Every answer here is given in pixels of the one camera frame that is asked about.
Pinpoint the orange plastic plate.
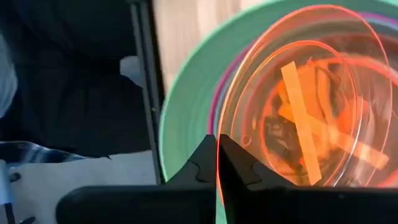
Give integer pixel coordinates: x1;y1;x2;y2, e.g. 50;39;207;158
216;4;398;207

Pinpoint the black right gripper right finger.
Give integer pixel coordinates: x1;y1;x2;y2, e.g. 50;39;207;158
218;134;398;224

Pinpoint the black bulky object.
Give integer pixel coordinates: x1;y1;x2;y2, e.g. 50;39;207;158
0;0;154;163

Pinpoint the black table frame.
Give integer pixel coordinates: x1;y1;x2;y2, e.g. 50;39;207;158
129;0;166;185

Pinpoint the green plastic plate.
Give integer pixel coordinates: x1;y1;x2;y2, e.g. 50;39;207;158
158;0;398;224

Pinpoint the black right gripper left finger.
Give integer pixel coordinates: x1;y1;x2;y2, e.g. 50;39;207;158
55;134;218;224

